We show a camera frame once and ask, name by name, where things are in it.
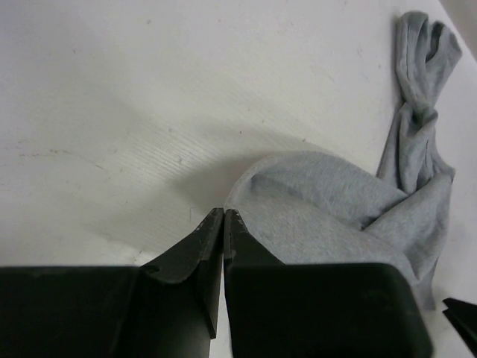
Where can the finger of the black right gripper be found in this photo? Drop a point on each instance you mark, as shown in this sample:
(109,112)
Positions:
(463,317)

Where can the grey tank top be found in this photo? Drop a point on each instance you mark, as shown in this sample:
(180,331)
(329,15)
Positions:
(313,207)

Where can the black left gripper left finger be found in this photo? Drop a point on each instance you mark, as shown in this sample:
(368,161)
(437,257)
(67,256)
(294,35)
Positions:
(166,308)

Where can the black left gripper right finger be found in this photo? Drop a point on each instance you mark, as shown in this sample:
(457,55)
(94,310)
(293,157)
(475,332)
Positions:
(324,310)

